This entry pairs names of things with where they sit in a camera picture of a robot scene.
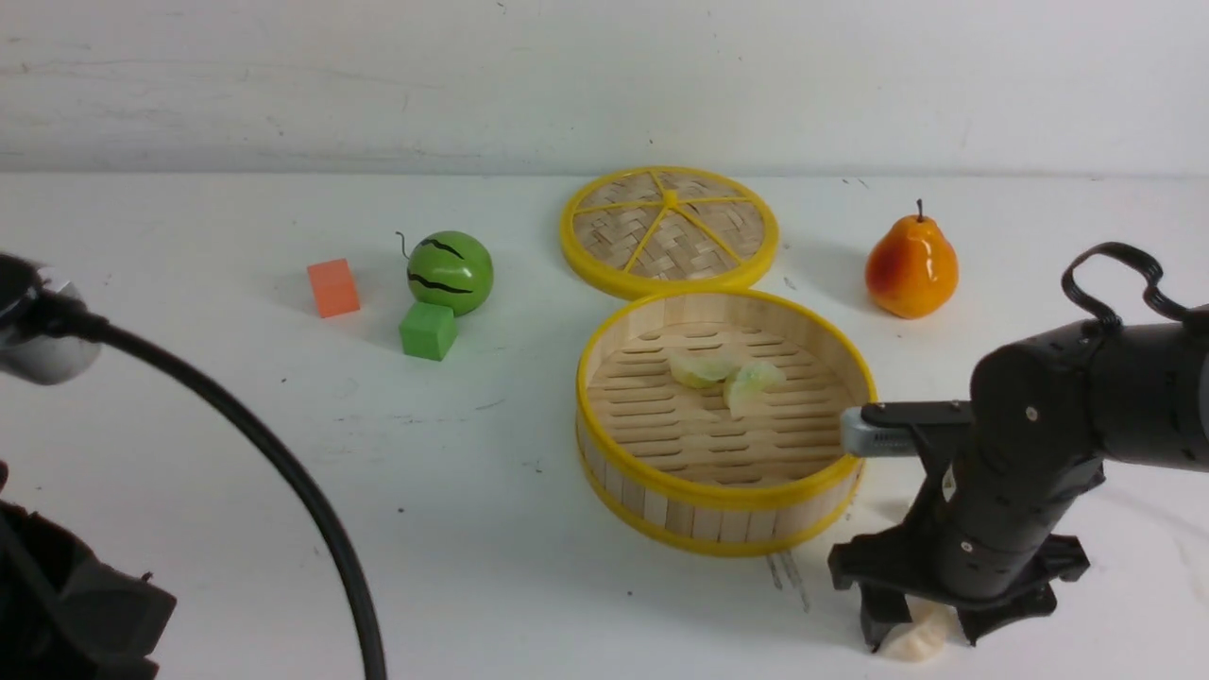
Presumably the orange foam cube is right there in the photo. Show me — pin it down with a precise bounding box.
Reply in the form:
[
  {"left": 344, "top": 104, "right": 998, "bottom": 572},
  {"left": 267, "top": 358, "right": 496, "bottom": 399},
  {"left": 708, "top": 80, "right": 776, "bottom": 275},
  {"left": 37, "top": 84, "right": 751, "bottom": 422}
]
[{"left": 306, "top": 259, "right": 360, "bottom": 318}]

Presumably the beige dumpling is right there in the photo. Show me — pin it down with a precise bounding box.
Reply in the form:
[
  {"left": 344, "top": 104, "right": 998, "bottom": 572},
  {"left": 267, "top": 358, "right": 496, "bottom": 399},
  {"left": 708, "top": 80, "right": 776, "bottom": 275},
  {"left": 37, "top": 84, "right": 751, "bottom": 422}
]
[
  {"left": 903, "top": 499, "right": 936, "bottom": 531},
  {"left": 879, "top": 598, "right": 956, "bottom": 663}
]

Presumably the pale green dumpling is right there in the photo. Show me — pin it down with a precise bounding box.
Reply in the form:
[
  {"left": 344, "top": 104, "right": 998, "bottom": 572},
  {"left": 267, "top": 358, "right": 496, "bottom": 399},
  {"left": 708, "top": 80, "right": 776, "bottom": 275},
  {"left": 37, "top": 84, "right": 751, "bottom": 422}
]
[{"left": 669, "top": 352, "right": 739, "bottom": 390}]

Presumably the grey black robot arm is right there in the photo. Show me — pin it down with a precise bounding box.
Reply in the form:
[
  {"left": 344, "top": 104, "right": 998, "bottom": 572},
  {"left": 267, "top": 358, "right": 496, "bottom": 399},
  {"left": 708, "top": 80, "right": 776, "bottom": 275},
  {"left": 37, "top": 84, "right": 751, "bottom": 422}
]
[{"left": 2, "top": 242, "right": 1207, "bottom": 679}]

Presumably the bamboo steamer tray yellow rim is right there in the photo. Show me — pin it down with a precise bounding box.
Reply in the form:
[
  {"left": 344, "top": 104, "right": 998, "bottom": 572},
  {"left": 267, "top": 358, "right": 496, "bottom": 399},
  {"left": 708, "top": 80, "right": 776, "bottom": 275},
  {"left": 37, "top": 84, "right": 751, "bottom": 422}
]
[{"left": 575, "top": 290, "right": 877, "bottom": 558}]

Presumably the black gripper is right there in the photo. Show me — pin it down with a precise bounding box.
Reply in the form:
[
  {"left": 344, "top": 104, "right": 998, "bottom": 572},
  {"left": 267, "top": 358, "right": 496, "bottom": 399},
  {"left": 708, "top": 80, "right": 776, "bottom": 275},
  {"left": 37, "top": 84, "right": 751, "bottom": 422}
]
[{"left": 827, "top": 528, "right": 1091, "bottom": 655}]

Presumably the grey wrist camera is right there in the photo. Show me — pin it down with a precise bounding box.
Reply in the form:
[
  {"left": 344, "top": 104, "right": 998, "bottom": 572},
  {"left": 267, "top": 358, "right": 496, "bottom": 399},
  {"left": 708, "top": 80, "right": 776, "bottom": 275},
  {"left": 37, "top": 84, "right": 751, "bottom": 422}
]
[{"left": 841, "top": 400, "right": 973, "bottom": 459}]

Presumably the greenish dumpling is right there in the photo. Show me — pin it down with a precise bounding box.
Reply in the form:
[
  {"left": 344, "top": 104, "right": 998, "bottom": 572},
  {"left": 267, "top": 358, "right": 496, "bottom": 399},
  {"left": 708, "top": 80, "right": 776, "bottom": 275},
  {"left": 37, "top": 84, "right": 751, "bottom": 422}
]
[{"left": 722, "top": 361, "right": 786, "bottom": 420}]

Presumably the woven bamboo steamer lid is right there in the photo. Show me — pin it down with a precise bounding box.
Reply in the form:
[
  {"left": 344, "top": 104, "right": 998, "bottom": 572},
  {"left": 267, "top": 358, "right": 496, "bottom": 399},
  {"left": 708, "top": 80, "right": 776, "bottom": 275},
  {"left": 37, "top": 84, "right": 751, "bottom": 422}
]
[{"left": 559, "top": 166, "right": 780, "bottom": 300}]

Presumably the green toy watermelon ball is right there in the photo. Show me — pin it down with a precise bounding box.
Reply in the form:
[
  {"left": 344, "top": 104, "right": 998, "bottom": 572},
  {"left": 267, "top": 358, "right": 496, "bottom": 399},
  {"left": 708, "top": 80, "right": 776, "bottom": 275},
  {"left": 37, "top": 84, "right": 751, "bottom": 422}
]
[{"left": 397, "top": 229, "right": 494, "bottom": 315}]

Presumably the orange toy pear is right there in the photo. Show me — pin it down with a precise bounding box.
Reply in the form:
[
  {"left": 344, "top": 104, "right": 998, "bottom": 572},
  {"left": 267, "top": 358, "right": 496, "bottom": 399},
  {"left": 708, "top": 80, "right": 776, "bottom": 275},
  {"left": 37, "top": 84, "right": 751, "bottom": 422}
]
[{"left": 864, "top": 198, "right": 960, "bottom": 319}]

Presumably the green foam cube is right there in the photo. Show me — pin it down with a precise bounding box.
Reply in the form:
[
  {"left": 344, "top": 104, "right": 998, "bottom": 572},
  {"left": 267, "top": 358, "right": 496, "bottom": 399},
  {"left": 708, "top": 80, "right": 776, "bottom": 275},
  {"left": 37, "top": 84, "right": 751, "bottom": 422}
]
[{"left": 398, "top": 301, "right": 458, "bottom": 362}]

